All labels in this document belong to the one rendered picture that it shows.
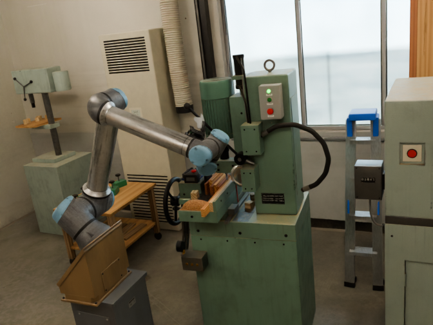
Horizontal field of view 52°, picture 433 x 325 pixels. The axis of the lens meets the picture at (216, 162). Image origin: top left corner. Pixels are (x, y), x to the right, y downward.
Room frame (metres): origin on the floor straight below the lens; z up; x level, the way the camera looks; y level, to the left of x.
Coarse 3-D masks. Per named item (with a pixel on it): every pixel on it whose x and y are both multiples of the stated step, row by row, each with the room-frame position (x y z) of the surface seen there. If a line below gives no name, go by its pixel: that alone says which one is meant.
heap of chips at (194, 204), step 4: (192, 200) 2.13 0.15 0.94; (196, 200) 2.13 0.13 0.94; (200, 200) 2.13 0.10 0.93; (184, 204) 2.12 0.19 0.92; (188, 204) 2.11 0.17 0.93; (192, 204) 2.10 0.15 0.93; (196, 204) 2.09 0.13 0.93; (200, 204) 2.09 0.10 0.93; (204, 204) 2.09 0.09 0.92; (184, 208) 2.11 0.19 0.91; (188, 208) 2.10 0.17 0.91; (192, 208) 2.09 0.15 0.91; (196, 208) 2.08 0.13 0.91; (200, 208) 2.08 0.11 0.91
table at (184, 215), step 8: (232, 192) 2.27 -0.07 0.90; (240, 192) 2.40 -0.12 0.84; (184, 200) 2.32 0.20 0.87; (208, 200) 2.20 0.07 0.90; (232, 200) 2.26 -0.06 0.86; (224, 208) 2.14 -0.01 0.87; (184, 216) 2.10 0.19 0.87; (192, 216) 2.08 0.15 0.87; (200, 216) 2.06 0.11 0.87; (208, 216) 2.05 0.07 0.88; (216, 216) 2.03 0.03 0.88
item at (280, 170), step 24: (264, 72) 2.26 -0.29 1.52; (288, 72) 2.14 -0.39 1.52; (288, 96) 2.10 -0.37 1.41; (264, 120) 2.14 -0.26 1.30; (288, 120) 2.10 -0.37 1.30; (264, 144) 2.15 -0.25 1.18; (288, 144) 2.10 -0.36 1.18; (264, 168) 2.15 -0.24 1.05; (288, 168) 2.10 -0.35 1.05; (264, 192) 2.15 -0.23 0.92; (288, 192) 2.11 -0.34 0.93
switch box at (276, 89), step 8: (264, 88) 2.07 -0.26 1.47; (272, 88) 2.06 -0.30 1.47; (280, 88) 2.07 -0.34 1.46; (264, 96) 2.07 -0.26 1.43; (272, 96) 2.06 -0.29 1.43; (280, 96) 2.06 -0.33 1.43; (264, 104) 2.08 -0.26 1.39; (272, 104) 2.06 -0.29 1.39; (280, 104) 2.05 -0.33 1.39; (264, 112) 2.08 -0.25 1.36; (280, 112) 2.05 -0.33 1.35
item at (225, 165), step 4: (220, 160) 2.33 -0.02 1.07; (224, 160) 2.32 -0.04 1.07; (228, 160) 2.32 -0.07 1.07; (232, 160) 2.31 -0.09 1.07; (216, 164) 2.32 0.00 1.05; (220, 164) 2.32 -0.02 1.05; (224, 164) 2.31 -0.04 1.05; (228, 164) 2.30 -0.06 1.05; (232, 164) 2.29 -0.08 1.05; (220, 168) 2.32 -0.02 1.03; (224, 168) 2.31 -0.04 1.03; (228, 168) 2.30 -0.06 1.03; (216, 172) 2.33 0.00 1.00; (220, 172) 2.32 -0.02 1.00; (224, 172) 2.31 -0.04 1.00; (228, 172) 2.30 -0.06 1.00
